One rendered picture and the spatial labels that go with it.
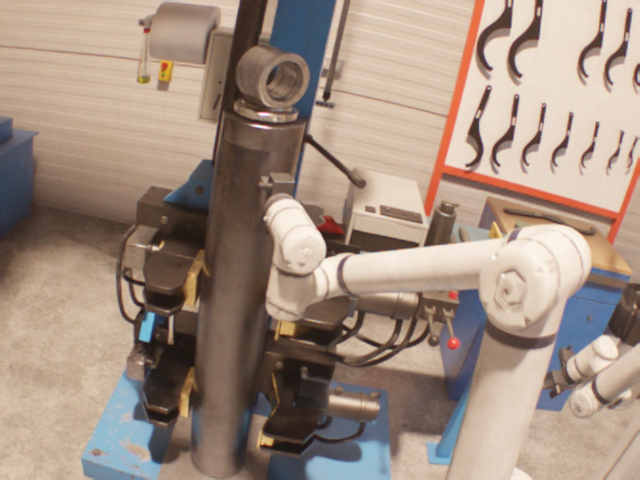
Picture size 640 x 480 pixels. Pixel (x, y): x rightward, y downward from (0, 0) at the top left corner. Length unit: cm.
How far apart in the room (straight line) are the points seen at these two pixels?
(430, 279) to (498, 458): 37
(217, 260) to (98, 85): 247
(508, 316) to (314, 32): 124
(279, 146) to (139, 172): 254
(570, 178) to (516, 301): 309
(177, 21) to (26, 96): 205
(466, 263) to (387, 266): 19
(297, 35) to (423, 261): 96
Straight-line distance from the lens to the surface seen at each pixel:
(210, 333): 167
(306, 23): 179
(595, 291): 284
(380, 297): 172
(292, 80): 146
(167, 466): 216
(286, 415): 188
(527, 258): 75
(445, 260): 104
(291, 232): 110
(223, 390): 179
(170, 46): 231
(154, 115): 370
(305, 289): 117
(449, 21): 343
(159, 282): 156
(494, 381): 85
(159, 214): 182
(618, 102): 383
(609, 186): 397
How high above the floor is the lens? 185
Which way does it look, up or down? 26 degrees down
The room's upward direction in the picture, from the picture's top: 13 degrees clockwise
